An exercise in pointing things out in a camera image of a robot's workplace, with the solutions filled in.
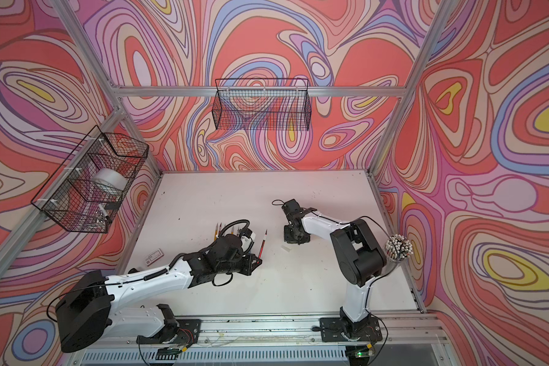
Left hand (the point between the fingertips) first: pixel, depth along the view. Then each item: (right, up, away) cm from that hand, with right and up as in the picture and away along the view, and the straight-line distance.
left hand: (265, 264), depth 78 cm
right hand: (+12, +3, +16) cm, 20 cm away
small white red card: (-45, -1, +11) cm, 46 cm away
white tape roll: (-51, +30, -3) cm, 60 cm away
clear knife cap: (+8, +2, +15) cm, 17 cm away
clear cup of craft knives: (+43, +7, -6) cm, 44 cm away
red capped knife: (-1, +6, +2) cm, 7 cm away
